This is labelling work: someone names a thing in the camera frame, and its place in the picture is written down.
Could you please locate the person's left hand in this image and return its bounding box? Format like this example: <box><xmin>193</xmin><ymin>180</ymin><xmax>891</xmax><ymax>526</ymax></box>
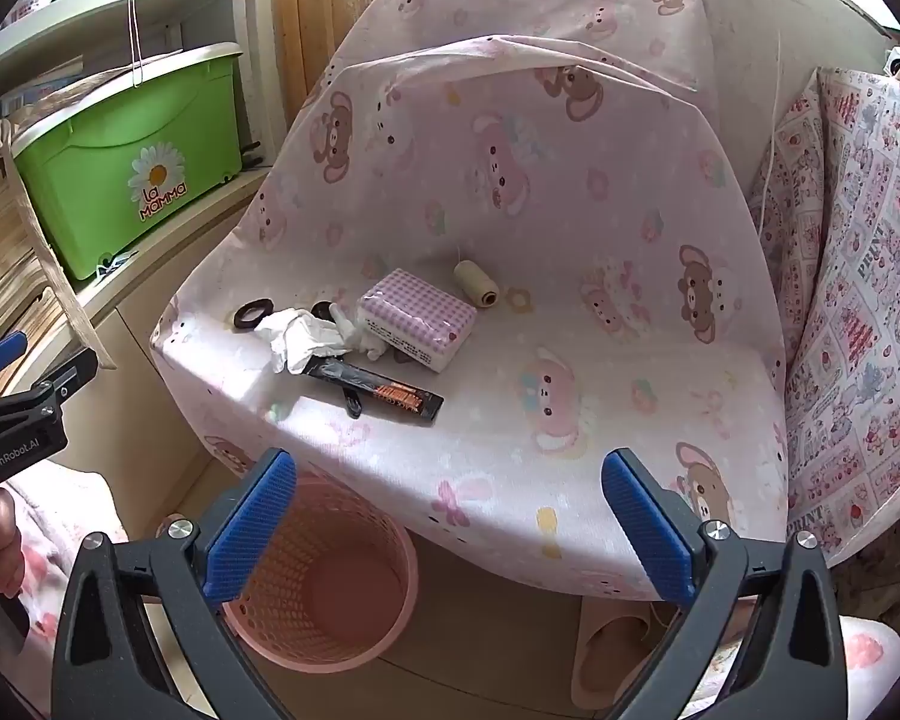
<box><xmin>0</xmin><ymin>491</ymin><xmax>25</xmax><ymax>580</ymax></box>

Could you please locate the pink slipper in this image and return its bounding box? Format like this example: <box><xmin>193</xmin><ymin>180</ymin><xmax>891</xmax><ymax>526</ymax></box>
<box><xmin>570</xmin><ymin>604</ymin><xmax>672</xmax><ymax>710</ymax></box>

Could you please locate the wooden door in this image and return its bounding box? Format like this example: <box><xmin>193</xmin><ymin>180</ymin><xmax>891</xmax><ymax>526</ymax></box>
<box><xmin>270</xmin><ymin>0</ymin><xmax>413</xmax><ymax>166</ymax></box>

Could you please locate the person's right leg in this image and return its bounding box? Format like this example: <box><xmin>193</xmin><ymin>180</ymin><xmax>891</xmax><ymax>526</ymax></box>
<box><xmin>690</xmin><ymin>611</ymin><xmax>900</xmax><ymax>720</ymax></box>

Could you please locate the green storage box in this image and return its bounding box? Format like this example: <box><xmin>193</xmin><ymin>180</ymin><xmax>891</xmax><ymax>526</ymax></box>
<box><xmin>7</xmin><ymin>41</ymin><xmax>245</xmax><ymax>282</ymax></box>

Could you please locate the purple checked tissue pack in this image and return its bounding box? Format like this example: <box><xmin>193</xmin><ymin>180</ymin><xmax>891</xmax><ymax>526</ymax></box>
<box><xmin>356</xmin><ymin>268</ymin><xmax>477</xmax><ymax>374</ymax></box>

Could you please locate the black orange packet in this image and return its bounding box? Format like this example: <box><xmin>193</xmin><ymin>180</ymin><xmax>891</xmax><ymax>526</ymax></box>
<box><xmin>304</xmin><ymin>358</ymin><xmax>445</xmax><ymax>425</ymax></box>

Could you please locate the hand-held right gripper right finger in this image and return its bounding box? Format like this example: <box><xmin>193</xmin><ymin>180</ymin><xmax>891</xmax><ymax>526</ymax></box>
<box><xmin>601</xmin><ymin>448</ymin><xmax>848</xmax><ymax>720</ymax></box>

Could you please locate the pink printed quilt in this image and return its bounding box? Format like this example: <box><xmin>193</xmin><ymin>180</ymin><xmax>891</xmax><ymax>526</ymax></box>
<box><xmin>746</xmin><ymin>66</ymin><xmax>900</xmax><ymax>571</ymax></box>

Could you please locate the beige fabric strap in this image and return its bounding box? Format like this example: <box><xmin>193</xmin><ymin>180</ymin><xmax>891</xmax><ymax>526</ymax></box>
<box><xmin>0</xmin><ymin>64</ymin><xmax>143</xmax><ymax>372</ymax></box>

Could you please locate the white tissue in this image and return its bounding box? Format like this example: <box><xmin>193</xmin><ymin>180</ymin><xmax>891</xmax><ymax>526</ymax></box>
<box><xmin>255</xmin><ymin>306</ymin><xmax>353</xmax><ymax>374</ymax></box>

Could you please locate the person's left leg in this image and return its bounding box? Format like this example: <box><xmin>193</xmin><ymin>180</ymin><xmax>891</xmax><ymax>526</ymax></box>
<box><xmin>0</xmin><ymin>461</ymin><xmax>130</xmax><ymax>665</ymax></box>

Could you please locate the pink bear printed chair cover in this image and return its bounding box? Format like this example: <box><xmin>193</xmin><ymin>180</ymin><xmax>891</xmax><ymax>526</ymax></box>
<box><xmin>150</xmin><ymin>0</ymin><xmax>792</xmax><ymax>605</ymax></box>

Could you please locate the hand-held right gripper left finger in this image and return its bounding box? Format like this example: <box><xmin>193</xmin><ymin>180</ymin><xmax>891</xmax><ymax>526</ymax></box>
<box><xmin>51</xmin><ymin>448</ymin><xmax>301</xmax><ymax>720</ymax></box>

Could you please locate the brown hair tie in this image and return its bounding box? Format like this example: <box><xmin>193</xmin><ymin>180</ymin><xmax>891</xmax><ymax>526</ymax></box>
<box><xmin>232</xmin><ymin>298</ymin><xmax>275</xmax><ymax>332</ymax></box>

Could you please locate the cream shelf cabinet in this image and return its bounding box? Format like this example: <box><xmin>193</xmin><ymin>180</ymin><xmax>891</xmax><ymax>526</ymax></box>
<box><xmin>0</xmin><ymin>0</ymin><xmax>290</xmax><ymax>533</ymax></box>

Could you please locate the person's leg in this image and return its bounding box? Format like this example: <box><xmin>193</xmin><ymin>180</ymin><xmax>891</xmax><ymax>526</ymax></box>
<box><xmin>690</xmin><ymin>611</ymin><xmax>900</xmax><ymax>720</ymax></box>
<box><xmin>0</xmin><ymin>461</ymin><xmax>130</xmax><ymax>665</ymax></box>

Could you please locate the pink plastic basket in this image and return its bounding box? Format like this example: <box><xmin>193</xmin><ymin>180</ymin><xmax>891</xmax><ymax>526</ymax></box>
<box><xmin>214</xmin><ymin>474</ymin><xmax>421</xmax><ymax>667</ymax></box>

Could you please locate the hanging white string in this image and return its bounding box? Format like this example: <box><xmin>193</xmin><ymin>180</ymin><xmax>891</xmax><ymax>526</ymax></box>
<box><xmin>126</xmin><ymin>0</ymin><xmax>146</xmax><ymax>85</ymax></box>

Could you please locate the beige thread spool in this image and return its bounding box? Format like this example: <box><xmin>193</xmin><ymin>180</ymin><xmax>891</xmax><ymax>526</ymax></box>
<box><xmin>452</xmin><ymin>259</ymin><xmax>502</xmax><ymax>310</ymax></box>

